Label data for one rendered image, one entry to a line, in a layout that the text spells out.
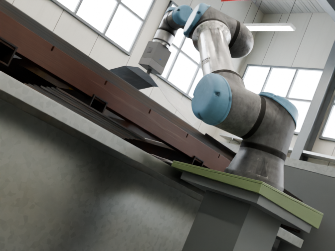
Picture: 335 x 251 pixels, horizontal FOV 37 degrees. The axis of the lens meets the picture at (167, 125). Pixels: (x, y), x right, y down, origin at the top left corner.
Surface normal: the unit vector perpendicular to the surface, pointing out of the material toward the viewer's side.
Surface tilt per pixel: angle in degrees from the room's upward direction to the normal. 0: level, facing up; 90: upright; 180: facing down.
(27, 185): 90
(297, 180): 90
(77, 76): 90
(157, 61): 90
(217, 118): 145
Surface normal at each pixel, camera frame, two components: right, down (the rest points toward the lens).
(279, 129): 0.27, -0.02
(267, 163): 0.24, -0.40
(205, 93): -0.86, -0.29
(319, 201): -0.62, -0.40
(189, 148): 0.68, 0.15
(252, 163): -0.18, -0.54
